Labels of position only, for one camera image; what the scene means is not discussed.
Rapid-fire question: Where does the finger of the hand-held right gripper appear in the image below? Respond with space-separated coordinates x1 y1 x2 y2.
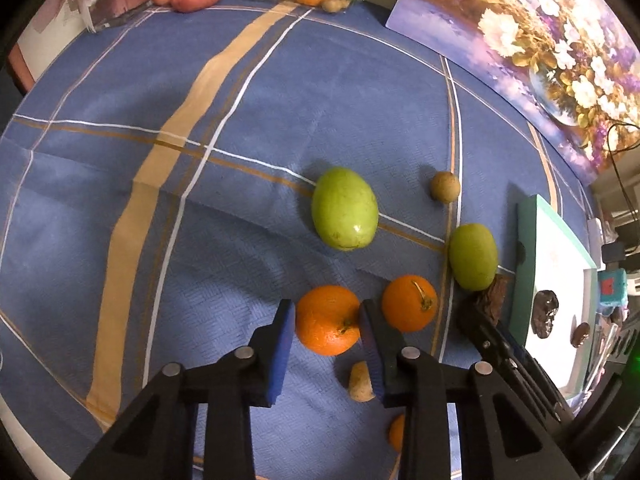
457 302 563 426
496 325 576 413

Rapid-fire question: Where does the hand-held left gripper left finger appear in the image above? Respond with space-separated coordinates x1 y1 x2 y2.
72 299 297 480

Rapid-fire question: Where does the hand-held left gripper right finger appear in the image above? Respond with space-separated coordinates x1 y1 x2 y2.
359 299 581 480

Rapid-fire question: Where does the yellow peeled fruit piece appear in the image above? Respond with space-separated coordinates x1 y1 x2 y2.
348 361 376 403

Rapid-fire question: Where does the large orange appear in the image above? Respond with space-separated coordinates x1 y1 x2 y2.
295 285 362 357

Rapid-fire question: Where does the orange with green stem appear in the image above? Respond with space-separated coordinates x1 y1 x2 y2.
381 274 439 333

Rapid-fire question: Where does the small green fruit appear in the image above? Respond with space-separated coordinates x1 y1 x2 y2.
448 223 499 292

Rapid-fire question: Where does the white tray with green rim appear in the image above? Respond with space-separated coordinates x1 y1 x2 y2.
509 195 599 395

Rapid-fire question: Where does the large green fruit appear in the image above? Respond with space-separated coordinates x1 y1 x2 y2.
311 166 380 252

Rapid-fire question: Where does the large dark wrinkled date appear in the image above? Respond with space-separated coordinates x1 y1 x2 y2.
533 291 560 340

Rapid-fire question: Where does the small orange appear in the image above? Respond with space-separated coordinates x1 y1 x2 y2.
388 413 406 453

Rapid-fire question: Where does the blue plaid tablecloth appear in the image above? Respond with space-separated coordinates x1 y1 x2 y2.
0 0 608 480

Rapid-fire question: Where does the teal device with red label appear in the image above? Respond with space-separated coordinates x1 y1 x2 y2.
597 268 629 309

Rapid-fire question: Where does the white power strip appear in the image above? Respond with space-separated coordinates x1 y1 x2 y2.
587 217 606 261

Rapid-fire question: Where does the brown longan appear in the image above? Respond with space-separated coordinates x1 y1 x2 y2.
431 171 460 204

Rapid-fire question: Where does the flower painting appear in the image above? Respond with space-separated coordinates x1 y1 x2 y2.
386 0 640 183

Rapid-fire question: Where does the black cable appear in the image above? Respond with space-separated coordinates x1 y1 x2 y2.
606 120 640 186

